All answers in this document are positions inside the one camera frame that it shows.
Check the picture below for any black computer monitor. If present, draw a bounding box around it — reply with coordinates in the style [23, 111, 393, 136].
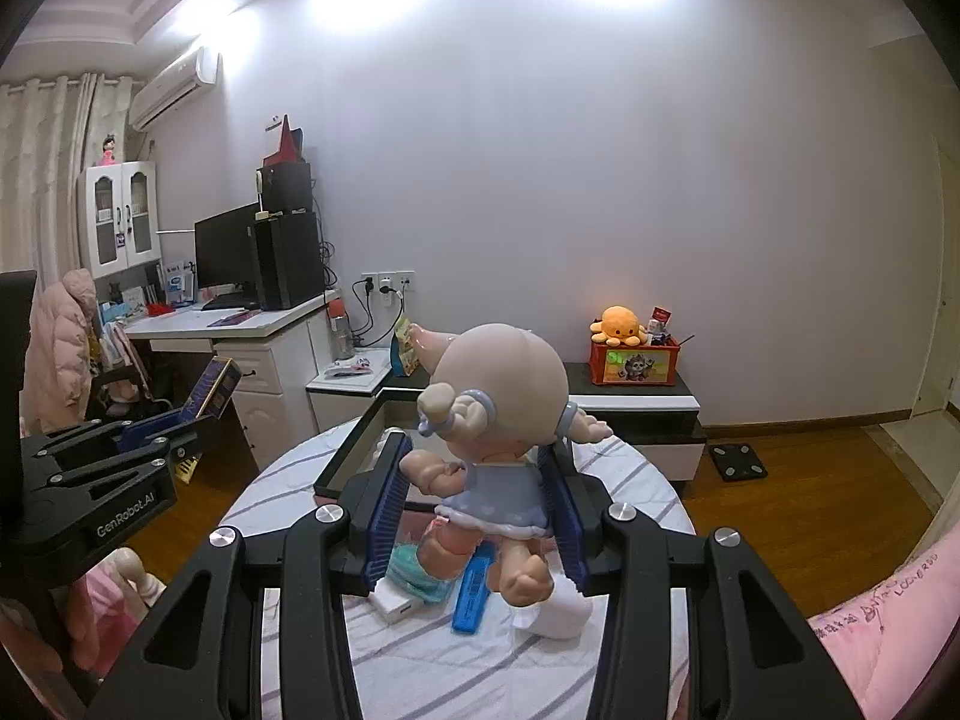
[193, 202, 263, 308]

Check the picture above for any red printed storage crate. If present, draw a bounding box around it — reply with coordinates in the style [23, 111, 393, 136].
[587, 336, 682, 388]

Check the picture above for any teal round plastic item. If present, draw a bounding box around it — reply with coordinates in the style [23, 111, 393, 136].
[386, 532, 458, 601]

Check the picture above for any black and white low cabinet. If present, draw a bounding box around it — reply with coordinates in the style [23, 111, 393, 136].
[562, 361, 707, 482]

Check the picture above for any white wall socket strip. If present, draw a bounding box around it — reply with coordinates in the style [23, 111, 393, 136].
[361, 271, 415, 308]

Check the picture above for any white power bank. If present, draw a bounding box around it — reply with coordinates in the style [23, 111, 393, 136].
[373, 581, 425, 625]

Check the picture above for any pink padded jacket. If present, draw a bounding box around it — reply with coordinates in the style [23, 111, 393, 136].
[21, 268, 98, 430]

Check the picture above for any black speaker box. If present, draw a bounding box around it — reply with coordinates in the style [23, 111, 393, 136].
[256, 161, 314, 215]

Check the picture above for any blue plastic bar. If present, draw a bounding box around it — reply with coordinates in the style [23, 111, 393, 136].
[452, 544, 496, 636]

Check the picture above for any big-headed toy doll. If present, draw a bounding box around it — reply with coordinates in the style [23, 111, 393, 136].
[397, 322, 616, 606]

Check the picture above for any white glass-door cabinet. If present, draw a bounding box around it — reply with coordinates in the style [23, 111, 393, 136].
[75, 160, 162, 276]

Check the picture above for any white side cabinet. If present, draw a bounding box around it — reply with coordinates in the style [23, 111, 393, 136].
[306, 349, 398, 437]

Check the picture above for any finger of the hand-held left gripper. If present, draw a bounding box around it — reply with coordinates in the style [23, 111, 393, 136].
[30, 418, 222, 502]
[21, 411, 192, 470]

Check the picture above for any black storage box grey inside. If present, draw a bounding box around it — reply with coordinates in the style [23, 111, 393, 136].
[313, 388, 451, 515]

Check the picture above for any bottle with red cap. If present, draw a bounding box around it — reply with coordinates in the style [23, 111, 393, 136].
[332, 296, 355, 359]

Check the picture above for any red paper item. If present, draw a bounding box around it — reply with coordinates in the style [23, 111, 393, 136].
[262, 114, 305, 166]

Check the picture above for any person's left hand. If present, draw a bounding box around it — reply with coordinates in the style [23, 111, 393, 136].
[105, 546, 167, 616]

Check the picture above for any white air conditioner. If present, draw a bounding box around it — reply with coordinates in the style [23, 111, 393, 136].
[131, 47, 220, 128]

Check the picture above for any person's left forearm pink sleeve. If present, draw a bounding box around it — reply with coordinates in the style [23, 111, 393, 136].
[0, 566, 130, 665]

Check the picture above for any yellow blue snack bag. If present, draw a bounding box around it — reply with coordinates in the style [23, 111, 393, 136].
[390, 315, 423, 377]

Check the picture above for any dark blue gold-trimmed box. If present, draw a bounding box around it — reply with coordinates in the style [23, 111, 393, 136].
[174, 356, 242, 421]

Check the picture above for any orange octopus plush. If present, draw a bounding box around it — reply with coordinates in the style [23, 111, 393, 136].
[590, 305, 647, 347]

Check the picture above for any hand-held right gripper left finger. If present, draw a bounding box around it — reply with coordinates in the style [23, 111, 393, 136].
[82, 427, 411, 720]

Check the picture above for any white plastic bag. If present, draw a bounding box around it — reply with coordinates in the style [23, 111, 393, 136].
[351, 281, 377, 347]

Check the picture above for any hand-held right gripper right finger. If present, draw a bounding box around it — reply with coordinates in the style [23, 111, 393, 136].
[536, 439, 863, 720]

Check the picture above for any black office chair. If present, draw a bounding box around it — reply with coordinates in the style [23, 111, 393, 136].
[82, 356, 155, 422]

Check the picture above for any beige curtain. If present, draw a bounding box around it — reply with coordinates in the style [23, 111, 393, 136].
[0, 73, 128, 293]

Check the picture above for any blue white box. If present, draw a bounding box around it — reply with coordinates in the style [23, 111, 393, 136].
[163, 261, 195, 307]

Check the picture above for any white door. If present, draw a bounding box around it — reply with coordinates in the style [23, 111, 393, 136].
[911, 135, 960, 421]

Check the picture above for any black bathroom scale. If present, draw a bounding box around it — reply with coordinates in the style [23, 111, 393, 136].
[709, 441, 770, 482]

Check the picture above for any white desk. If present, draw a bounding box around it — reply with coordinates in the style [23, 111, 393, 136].
[124, 289, 346, 470]

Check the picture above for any white cloth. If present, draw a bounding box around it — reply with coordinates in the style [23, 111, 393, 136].
[512, 574, 591, 638]

